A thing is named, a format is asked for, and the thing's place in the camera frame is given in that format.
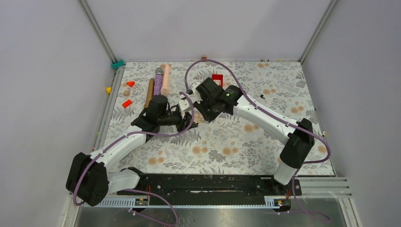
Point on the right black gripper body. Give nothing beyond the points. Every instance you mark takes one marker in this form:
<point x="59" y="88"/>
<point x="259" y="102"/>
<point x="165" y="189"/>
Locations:
<point x="210" y="102"/>

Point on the beige earbud charging case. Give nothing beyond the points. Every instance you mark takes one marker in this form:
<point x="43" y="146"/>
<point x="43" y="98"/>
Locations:
<point x="198" y="118"/>

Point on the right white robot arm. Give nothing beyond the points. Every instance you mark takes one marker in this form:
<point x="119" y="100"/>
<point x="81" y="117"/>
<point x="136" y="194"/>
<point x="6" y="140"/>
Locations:
<point x="296" y="136"/>

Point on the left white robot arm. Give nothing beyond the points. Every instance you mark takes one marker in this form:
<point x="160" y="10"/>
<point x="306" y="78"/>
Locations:
<point x="90" y="179"/>

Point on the floral patterned table mat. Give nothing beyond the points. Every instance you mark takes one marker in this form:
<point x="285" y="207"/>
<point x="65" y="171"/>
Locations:
<point x="228" y="145"/>

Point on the red small box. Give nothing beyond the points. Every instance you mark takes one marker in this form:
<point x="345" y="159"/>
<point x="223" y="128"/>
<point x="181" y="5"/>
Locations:
<point x="218" y="79"/>

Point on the pink microphone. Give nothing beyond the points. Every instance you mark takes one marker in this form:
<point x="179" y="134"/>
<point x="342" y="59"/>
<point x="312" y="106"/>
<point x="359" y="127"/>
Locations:
<point x="165" y="82"/>

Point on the brown microphone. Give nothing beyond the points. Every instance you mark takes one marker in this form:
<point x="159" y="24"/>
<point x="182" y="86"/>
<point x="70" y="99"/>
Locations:
<point x="150" y="92"/>

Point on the purple glitter microphone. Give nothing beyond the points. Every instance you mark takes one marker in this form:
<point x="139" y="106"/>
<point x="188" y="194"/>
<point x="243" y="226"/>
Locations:
<point x="158" y="81"/>

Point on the red flat block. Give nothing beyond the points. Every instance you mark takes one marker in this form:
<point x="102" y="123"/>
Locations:
<point x="126" y="104"/>

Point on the tan wooden cube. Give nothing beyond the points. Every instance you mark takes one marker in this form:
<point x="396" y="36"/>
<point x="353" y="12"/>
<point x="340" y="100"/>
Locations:
<point x="126" y="93"/>

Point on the red triangular block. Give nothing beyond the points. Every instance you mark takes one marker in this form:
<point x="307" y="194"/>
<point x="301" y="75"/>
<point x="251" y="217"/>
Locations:
<point x="130" y="83"/>

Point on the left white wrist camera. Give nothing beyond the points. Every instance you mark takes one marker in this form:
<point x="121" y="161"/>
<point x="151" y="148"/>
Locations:
<point x="185" y="105"/>

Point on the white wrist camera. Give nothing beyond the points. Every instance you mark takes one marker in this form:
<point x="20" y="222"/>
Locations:
<point x="185" y="105"/>
<point x="194" y="94"/>

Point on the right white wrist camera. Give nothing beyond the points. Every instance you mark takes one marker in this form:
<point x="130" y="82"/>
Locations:
<point x="194" y="94"/>

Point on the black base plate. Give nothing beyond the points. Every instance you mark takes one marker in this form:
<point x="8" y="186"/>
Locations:
<point x="221" y="189"/>

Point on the slotted cable duct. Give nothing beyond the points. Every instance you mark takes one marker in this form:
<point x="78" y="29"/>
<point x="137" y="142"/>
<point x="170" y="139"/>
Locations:
<point x="141" y="202"/>

